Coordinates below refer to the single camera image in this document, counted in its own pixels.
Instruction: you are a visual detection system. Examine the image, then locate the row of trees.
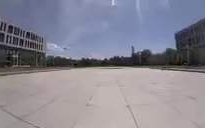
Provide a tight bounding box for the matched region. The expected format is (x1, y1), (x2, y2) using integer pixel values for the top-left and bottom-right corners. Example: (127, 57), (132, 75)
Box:
(44, 48), (191, 67)

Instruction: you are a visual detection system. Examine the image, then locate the pale concrete slab plaza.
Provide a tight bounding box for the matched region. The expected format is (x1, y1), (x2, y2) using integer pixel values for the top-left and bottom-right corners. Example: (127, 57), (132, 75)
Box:
(0, 66), (205, 128)

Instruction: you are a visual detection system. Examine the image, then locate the thin tower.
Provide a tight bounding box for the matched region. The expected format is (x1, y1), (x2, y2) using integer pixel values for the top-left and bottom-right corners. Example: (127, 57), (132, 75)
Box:
(131, 45), (136, 57)

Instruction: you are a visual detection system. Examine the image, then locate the white building with window rows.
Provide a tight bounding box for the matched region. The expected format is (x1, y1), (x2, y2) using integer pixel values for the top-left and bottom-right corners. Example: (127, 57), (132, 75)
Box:
(0, 16), (48, 67)

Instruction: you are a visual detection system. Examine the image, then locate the grey multi-storey building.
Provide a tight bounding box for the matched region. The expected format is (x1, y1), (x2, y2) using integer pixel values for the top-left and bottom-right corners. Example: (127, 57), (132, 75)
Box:
(174, 13), (205, 66)

